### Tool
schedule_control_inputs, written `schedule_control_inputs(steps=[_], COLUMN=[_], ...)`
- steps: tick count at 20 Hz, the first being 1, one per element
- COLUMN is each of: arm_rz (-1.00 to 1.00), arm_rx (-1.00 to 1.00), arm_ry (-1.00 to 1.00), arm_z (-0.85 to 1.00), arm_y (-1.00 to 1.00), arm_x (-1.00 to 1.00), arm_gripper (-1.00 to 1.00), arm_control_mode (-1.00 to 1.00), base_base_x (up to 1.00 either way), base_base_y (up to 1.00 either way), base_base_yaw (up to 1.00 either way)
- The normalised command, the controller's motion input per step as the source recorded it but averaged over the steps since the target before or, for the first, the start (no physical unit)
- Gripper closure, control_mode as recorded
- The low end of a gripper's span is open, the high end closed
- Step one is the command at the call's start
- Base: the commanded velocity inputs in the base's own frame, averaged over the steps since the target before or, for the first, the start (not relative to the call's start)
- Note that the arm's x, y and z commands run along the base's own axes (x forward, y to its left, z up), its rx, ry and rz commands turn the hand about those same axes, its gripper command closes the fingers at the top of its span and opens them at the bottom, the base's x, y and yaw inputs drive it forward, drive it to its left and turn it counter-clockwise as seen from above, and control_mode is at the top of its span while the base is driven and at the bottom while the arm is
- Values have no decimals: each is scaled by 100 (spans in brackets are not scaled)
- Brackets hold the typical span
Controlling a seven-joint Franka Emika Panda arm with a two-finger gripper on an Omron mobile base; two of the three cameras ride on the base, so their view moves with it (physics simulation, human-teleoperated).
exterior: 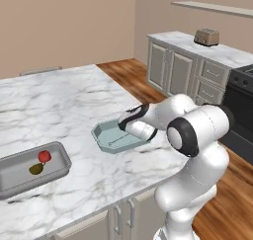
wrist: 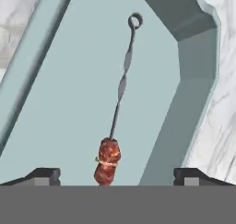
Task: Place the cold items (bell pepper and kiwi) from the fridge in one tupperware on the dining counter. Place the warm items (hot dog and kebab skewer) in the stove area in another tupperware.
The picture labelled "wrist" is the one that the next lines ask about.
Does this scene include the kebab skewer with meat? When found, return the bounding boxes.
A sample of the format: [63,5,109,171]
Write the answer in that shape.
[93,12,144,187]

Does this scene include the pale blue tupperware container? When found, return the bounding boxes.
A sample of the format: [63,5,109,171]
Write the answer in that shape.
[0,0,221,187]

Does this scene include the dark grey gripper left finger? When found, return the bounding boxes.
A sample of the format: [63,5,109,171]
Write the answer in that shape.
[0,167,62,187]

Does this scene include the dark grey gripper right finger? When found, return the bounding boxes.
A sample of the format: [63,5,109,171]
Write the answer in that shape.
[172,167,236,187]

